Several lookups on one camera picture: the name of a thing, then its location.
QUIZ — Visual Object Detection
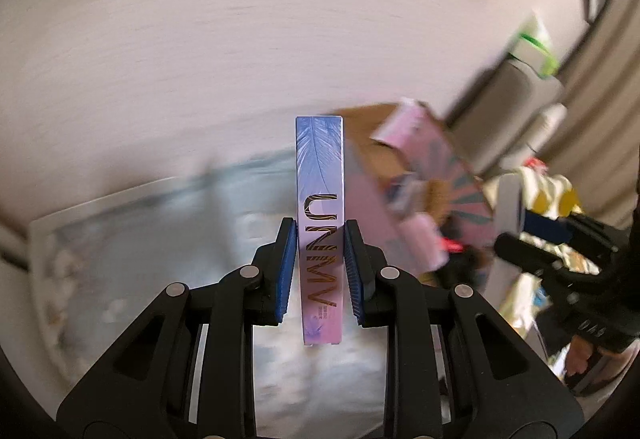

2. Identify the pink purple long box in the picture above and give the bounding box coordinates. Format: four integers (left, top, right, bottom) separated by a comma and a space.
295, 115, 345, 346

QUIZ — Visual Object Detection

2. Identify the pink fluffy wristband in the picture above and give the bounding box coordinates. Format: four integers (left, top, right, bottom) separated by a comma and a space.
398, 212, 449, 274

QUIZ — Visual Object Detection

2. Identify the person's right hand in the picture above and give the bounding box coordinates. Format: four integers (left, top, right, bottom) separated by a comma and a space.
564, 335, 605, 384

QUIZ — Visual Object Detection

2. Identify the cardboard box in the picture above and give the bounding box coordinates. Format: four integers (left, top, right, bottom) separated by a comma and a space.
334, 99, 501, 290

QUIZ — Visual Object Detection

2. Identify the pink white paper packet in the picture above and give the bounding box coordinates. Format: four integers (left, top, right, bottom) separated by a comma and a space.
370, 98, 425, 150

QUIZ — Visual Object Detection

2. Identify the grey sofa cushion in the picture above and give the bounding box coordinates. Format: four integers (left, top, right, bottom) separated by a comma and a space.
449, 59, 564, 175

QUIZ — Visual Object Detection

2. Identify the floral light blue cloth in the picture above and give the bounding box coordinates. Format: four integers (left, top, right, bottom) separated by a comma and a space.
43, 150, 386, 438

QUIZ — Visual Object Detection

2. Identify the green white box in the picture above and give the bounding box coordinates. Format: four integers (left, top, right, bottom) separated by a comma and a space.
508, 12, 560, 78

